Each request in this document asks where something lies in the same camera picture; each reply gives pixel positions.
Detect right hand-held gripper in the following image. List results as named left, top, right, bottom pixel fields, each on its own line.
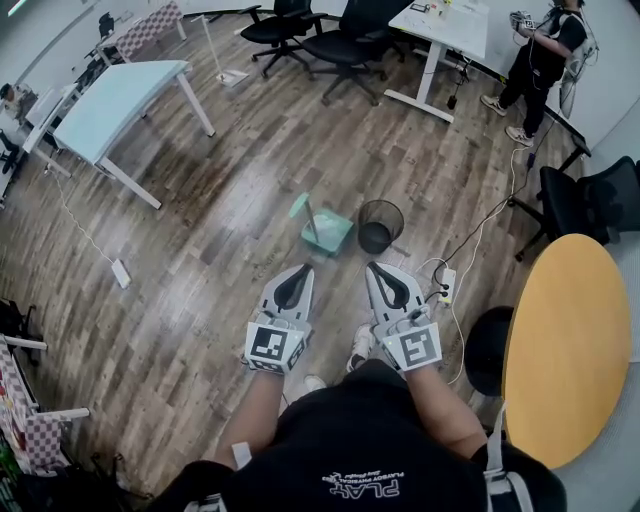
left=364, top=261, right=444, bottom=374

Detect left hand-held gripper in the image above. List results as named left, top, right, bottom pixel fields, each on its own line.
left=243, top=263, right=317, bottom=375

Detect black mesh waste bin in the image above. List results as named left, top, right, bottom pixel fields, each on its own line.
left=357, top=199, right=405, bottom=255

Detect teal dustpan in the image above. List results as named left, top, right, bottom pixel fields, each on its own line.
left=290, top=192, right=356, bottom=259

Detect white paper scraps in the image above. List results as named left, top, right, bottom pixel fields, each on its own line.
left=313, top=212, right=347, bottom=241

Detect person's right forearm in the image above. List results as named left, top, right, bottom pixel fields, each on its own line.
left=402, top=364, right=489, bottom=459

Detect person's left forearm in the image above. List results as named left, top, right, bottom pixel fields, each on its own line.
left=214, top=367, right=289, bottom=471

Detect white power strip with plugs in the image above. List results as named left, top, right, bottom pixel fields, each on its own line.
left=438, top=268, right=458, bottom=306

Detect person's right white shoe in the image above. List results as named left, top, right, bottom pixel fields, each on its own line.
left=345, top=323, right=377, bottom=374

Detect black round stool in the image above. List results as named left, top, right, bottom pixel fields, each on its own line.
left=463, top=305, right=516, bottom=398

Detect person's black shirt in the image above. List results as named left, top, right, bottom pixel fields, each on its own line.
left=144, top=359, right=569, bottom=512

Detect plain white power strip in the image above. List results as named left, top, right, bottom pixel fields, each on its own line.
left=110, top=258, right=133, bottom=290

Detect yellow round table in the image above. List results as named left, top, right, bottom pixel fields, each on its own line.
left=501, top=233, right=632, bottom=470

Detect black office chair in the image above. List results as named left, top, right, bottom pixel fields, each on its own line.
left=238, top=0, right=329, bottom=80
left=299, top=0, right=417, bottom=107
left=508, top=155, right=640, bottom=265

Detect white floor stand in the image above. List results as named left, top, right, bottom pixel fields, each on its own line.
left=192, top=14, right=250, bottom=91

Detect pale blue desk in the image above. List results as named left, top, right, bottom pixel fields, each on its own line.
left=51, top=59, right=217, bottom=211

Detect white desk with clutter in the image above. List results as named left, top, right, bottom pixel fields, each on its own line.
left=383, top=0, right=492, bottom=124

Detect checkered cloth table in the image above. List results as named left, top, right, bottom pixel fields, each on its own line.
left=0, top=333, right=92, bottom=477
left=96, top=0, right=188, bottom=65

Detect small white desk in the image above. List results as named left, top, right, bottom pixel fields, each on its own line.
left=21, top=83, right=80, bottom=180

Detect black cable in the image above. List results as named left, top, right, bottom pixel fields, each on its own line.
left=439, top=159, right=539, bottom=274

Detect thick white cable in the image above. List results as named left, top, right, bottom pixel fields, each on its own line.
left=413, top=143, right=535, bottom=385

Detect grey backpack strap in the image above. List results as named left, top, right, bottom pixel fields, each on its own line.
left=481, top=399, right=537, bottom=512

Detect thin white cable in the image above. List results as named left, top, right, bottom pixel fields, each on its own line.
left=48, top=171, right=120, bottom=265

